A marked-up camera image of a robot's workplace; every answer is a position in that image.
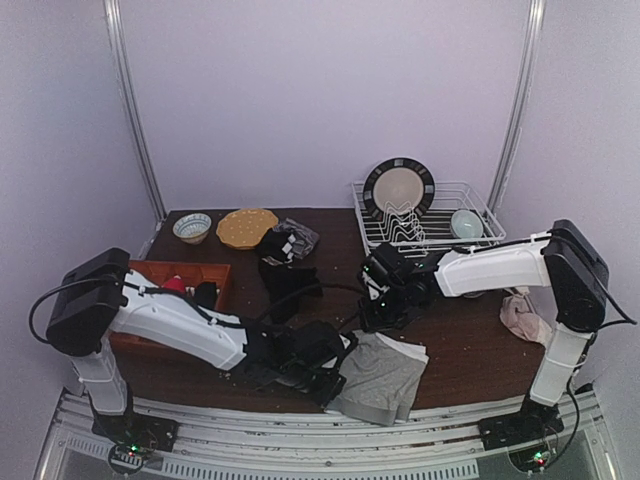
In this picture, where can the light green bowl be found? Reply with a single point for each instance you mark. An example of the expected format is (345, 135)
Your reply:
(466, 224)

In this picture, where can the metal front rail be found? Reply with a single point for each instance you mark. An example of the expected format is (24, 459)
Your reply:
(440, 443)

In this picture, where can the yellow dotted plate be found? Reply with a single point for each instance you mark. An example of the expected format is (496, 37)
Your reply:
(244, 229)

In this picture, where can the grey underwear pile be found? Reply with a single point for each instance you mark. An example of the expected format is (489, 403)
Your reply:
(304, 238)

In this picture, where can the black rolled cloth in box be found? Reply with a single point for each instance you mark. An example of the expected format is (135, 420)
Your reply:
(206, 294)

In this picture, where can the brown wooden organizer box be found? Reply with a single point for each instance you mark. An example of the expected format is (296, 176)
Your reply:
(158, 272)

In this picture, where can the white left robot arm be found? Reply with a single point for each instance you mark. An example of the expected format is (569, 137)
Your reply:
(104, 296)

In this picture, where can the black rimmed beige plate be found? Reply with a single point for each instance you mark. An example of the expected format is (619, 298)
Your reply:
(398, 186)

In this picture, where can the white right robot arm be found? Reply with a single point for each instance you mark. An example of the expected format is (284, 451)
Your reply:
(560, 261)

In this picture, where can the red rolled cloth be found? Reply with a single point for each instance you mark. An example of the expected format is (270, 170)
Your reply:
(175, 284)

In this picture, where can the right metal corner post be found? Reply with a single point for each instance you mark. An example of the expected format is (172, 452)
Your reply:
(531, 42)

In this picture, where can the metal corner post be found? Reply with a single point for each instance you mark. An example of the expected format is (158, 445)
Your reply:
(531, 42)
(117, 41)

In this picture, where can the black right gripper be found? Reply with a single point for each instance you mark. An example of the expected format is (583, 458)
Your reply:
(373, 312)

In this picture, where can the left metal corner post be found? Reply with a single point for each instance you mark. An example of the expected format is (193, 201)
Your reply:
(117, 41)

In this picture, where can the grey white underwear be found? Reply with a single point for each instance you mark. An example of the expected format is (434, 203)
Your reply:
(382, 379)

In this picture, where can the black underwear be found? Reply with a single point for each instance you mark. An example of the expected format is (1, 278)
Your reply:
(275, 268)

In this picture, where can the white wire dish rack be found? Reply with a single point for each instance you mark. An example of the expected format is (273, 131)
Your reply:
(417, 235)

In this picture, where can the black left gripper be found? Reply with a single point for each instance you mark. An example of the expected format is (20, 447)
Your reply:
(320, 380)

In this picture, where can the blue patterned bowl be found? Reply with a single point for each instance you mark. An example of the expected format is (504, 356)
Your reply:
(193, 228)

